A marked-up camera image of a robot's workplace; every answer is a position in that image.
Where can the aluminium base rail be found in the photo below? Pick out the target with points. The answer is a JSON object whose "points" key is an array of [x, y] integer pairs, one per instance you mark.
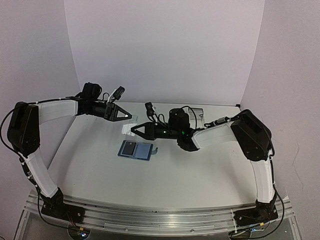
{"points": [[104, 220]]}

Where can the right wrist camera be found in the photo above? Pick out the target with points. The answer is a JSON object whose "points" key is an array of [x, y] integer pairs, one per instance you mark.
{"points": [[150, 112]]}

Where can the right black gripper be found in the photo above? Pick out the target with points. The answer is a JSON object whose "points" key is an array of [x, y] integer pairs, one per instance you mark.
{"points": [[150, 133]]}

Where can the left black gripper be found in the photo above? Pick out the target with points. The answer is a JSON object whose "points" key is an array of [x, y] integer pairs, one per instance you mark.
{"points": [[111, 111]]}

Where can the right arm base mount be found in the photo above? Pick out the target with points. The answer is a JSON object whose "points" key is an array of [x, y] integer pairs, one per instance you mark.
{"points": [[261, 213]]}

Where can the white plastic tray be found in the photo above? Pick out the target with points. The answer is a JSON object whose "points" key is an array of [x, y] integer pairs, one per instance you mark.
{"points": [[195, 123]]}

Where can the silver credit card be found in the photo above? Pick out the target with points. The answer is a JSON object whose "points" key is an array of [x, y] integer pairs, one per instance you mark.
{"points": [[126, 128]]}

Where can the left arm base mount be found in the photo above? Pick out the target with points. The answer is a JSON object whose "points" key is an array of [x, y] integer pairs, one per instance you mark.
{"points": [[56, 208]]}

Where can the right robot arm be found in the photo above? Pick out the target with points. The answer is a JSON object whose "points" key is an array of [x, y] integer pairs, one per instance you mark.
{"points": [[253, 137]]}

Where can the black VIP card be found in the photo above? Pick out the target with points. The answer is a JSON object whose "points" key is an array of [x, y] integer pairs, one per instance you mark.
{"points": [[129, 148]]}

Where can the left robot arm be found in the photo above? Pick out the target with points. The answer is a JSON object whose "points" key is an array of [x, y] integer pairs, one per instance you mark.
{"points": [[23, 131]]}

